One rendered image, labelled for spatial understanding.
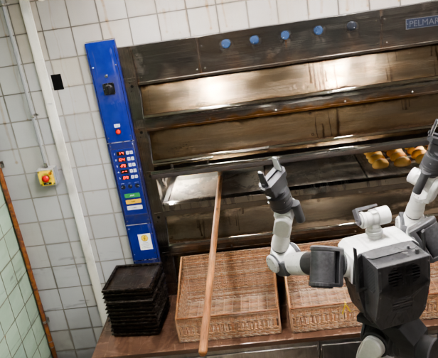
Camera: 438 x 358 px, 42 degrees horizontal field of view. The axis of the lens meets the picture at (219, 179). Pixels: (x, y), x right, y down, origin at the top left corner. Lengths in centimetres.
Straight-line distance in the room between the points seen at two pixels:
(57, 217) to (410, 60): 216
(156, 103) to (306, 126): 83
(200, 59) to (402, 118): 113
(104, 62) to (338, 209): 153
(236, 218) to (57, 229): 107
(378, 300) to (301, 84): 140
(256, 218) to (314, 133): 60
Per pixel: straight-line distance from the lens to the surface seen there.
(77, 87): 322
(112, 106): 316
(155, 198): 332
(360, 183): 331
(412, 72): 318
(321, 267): 210
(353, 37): 311
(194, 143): 318
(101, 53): 312
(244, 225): 334
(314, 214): 334
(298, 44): 308
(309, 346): 312
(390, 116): 322
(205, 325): 216
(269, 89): 309
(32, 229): 359
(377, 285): 205
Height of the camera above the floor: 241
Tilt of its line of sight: 20 degrees down
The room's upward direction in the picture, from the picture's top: 9 degrees counter-clockwise
